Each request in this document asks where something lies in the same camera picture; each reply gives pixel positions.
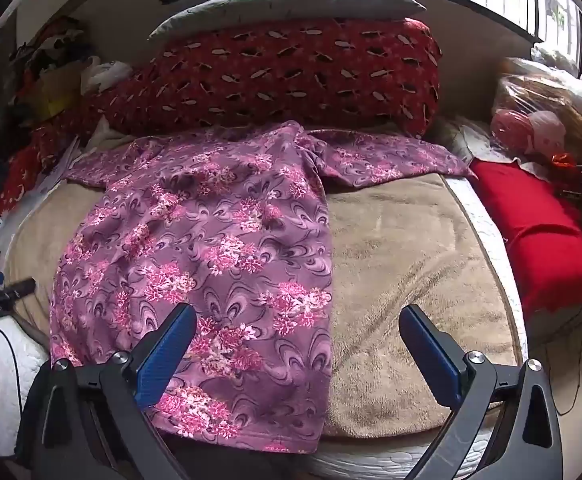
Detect plain red cloth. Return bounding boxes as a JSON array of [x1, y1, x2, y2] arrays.
[[468, 157, 582, 313]]

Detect pile of mixed clothes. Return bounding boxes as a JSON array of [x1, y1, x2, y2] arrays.
[[8, 17, 96, 123]]

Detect black cable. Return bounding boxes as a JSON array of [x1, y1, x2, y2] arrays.
[[0, 322, 22, 413]]

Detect white plastic bag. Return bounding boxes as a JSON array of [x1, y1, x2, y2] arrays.
[[80, 59, 136, 95]]

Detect purple floral garment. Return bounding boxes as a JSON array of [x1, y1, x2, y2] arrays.
[[50, 120, 477, 453]]

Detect clear plastic bag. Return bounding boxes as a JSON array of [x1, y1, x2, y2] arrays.
[[491, 57, 582, 161]]

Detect white papers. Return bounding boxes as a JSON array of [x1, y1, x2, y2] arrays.
[[33, 132, 124, 196]]

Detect red starred cloth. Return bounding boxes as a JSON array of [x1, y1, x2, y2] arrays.
[[0, 110, 102, 226]]

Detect pale pink yarn ball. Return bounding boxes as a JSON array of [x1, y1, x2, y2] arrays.
[[527, 110, 568, 157]]

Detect grey pillow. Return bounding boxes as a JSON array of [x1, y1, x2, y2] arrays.
[[148, 0, 427, 42]]

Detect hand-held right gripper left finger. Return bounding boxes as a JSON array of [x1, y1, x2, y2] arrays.
[[16, 302, 199, 480]]

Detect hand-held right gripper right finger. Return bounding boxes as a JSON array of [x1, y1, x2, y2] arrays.
[[398, 304, 564, 480]]

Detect red patterned pillow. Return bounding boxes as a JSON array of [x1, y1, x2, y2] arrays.
[[86, 17, 444, 139]]

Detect beige blanket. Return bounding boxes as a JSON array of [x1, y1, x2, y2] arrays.
[[1, 170, 522, 441]]

